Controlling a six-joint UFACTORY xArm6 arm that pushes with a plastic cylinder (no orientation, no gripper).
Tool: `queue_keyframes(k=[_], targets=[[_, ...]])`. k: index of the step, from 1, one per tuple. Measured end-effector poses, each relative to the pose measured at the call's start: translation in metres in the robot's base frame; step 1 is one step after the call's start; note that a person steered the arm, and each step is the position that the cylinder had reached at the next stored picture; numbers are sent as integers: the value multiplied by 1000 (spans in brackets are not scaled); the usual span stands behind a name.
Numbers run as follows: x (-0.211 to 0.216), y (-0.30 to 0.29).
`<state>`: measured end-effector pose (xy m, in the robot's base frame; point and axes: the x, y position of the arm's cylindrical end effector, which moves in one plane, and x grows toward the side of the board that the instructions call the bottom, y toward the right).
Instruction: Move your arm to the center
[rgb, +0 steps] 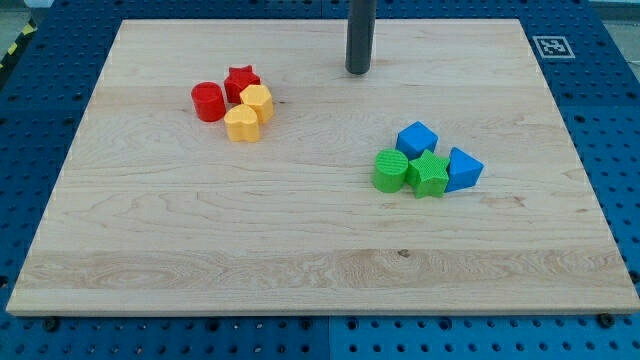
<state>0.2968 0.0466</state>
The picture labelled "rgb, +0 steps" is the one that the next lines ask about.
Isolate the green cylinder block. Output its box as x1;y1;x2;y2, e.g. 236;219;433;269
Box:
372;148;409;193

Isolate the yellow heart block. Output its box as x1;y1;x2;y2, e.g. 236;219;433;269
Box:
224;104;261;142

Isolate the blue cube block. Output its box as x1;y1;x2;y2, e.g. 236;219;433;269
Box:
395;121;439;160

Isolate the yellow hexagon block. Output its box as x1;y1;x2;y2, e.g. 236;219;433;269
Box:
240;85;275;124

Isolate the green star block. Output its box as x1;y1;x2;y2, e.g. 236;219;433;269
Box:
406;150;450;199

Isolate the red star block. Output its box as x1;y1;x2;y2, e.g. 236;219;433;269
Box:
224;65;261;104

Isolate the red cylinder block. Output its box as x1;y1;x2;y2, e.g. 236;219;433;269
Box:
191;82;226;122

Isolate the blue triangular prism block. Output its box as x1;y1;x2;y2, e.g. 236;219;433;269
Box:
445;147;484;193

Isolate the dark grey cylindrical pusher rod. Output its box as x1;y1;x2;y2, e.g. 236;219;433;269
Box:
345;0;377;75

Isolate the light wooden board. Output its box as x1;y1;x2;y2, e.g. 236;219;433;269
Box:
7;19;639;317

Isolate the white fiducial marker tag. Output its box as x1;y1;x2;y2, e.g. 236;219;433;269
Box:
533;35;575;59

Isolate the black bolt left front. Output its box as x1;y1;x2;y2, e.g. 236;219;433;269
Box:
42;317;60;332

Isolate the black bolt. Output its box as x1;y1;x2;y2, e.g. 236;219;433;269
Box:
597;313;616;329
42;317;60;332

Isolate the black bolt right front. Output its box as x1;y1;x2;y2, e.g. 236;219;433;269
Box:
597;313;616;329

